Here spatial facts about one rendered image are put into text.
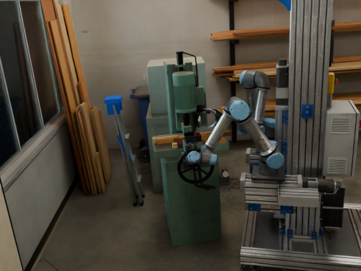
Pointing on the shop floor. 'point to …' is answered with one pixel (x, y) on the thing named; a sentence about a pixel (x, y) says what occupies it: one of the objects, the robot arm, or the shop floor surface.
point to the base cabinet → (192, 207)
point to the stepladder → (112, 101)
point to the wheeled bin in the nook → (141, 93)
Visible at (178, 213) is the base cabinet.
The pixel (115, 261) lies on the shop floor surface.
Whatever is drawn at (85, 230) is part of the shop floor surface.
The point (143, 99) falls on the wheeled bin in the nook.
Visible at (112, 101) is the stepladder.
